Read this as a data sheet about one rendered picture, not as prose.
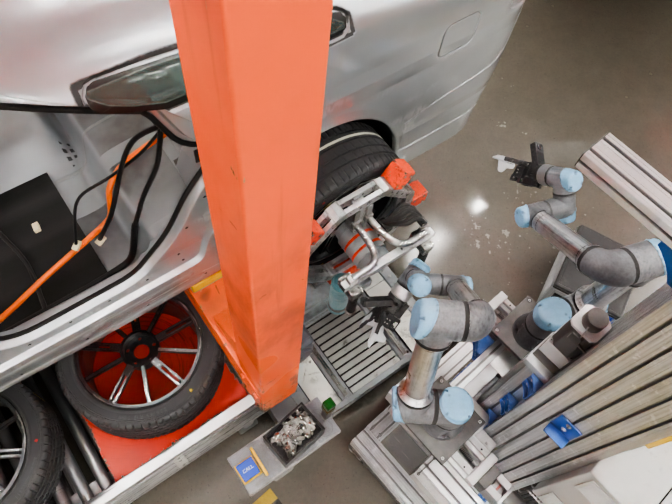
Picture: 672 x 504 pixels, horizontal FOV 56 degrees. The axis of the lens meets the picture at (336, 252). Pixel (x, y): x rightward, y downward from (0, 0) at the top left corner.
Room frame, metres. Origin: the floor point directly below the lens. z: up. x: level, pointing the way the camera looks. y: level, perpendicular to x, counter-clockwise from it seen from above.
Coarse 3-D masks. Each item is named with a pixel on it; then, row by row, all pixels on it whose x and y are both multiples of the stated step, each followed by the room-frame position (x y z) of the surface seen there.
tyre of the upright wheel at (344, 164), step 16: (336, 128) 1.46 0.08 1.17; (352, 128) 1.49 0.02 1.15; (368, 128) 1.55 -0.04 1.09; (320, 144) 1.38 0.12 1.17; (336, 144) 1.38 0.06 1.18; (352, 144) 1.41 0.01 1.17; (368, 144) 1.44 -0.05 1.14; (384, 144) 1.50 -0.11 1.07; (320, 160) 1.31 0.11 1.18; (336, 160) 1.31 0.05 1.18; (352, 160) 1.33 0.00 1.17; (368, 160) 1.35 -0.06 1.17; (384, 160) 1.38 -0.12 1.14; (320, 176) 1.24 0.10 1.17; (336, 176) 1.25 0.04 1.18; (352, 176) 1.26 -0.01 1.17; (368, 176) 1.31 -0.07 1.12; (320, 192) 1.19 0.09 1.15; (336, 192) 1.21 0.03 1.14; (320, 208) 1.16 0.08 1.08; (336, 256) 1.25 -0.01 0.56
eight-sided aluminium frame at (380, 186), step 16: (352, 192) 1.23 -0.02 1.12; (368, 192) 1.26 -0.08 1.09; (384, 192) 1.26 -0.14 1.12; (400, 192) 1.33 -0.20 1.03; (336, 208) 1.15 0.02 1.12; (352, 208) 1.17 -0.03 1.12; (320, 224) 1.12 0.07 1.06; (336, 224) 1.11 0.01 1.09; (320, 240) 1.07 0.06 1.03; (384, 240) 1.32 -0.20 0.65; (320, 272) 1.14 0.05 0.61; (336, 272) 1.15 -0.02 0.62
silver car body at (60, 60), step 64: (0, 0) 1.02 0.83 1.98; (64, 0) 1.08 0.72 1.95; (128, 0) 1.14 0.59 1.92; (384, 0) 1.52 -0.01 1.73; (448, 0) 1.67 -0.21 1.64; (512, 0) 1.88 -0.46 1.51; (0, 64) 0.89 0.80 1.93; (64, 64) 0.95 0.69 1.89; (128, 64) 1.02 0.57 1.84; (384, 64) 1.48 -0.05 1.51; (448, 64) 1.71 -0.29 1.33; (0, 128) 1.35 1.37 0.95; (64, 128) 1.48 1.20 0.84; (128, 128) 1.40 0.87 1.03; (192, 128) 1.04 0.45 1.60; (448, 128) 1.82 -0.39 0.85; (0, 192) 1.14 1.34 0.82; (64, 192) 1.21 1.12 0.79; (128, 192) 1.14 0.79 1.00; (192, 192) 1.02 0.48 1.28; (0, 256) 0.88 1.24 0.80; (64, 256) 0.91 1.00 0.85; (128, 256) 0.94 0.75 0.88; (192, 256) 0.96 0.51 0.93; (0, 320) 0.63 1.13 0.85; (64, 320) 0.63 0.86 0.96; (128, 320) 0.73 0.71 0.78; (0, 384) 0.42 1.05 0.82
